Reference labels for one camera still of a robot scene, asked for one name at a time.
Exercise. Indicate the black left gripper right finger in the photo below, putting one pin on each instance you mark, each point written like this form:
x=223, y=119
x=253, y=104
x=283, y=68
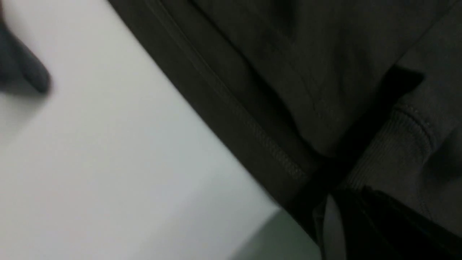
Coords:
x=378, y=227

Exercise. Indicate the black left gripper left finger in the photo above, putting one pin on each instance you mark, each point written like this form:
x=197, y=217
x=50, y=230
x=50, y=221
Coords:
x=329, y=229

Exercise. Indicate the gray long-sleeved shirt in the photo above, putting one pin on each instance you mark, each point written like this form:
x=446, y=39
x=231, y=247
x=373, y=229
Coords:
x=318, y=96

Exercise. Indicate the dark teal crumpled garment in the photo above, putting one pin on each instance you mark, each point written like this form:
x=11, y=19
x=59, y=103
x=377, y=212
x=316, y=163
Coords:
x=19, y=64

